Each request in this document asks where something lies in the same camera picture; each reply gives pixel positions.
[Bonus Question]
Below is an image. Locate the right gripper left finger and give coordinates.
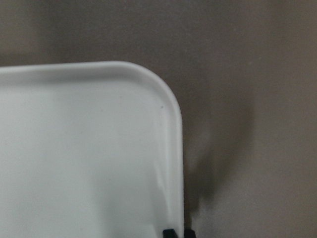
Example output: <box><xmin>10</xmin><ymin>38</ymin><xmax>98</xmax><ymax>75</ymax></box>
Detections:
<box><xmin>162</xmin><ymin>229</ymin><xmax>177</xmax><ymax>238</ymax></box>

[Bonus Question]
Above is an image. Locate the cream rabbit tray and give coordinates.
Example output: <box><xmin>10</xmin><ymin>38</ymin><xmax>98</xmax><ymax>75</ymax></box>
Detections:
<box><xmin>0</xmin><ymin>61</ymin><xmax>184</xmax><ymax>238</ymax></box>

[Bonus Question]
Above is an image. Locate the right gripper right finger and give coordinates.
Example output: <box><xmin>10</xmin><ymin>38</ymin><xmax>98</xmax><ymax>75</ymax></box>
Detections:
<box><xmin>184</xmin><ymin>229</ymin><xmax>196</xmax><ymax>238</ymax></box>

